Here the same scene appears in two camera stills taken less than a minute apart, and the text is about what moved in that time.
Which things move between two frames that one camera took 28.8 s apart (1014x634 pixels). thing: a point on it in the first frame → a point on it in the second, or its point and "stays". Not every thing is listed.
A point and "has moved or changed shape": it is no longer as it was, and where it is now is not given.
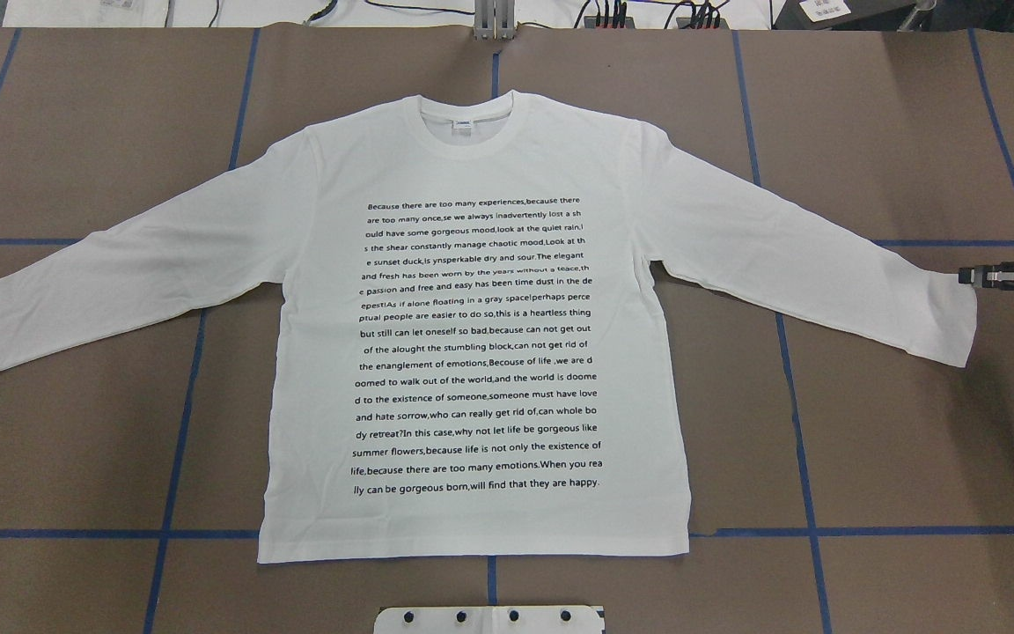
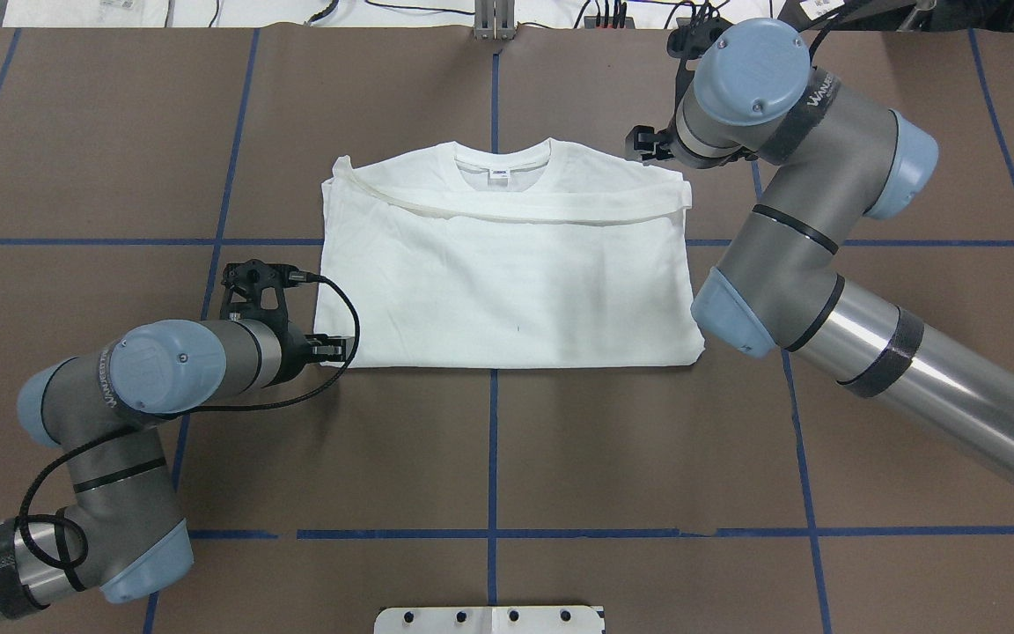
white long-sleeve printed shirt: x=477 y=317 has moved or changed shape
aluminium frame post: x=494 y=20 stays
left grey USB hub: x=591 y=21 stays
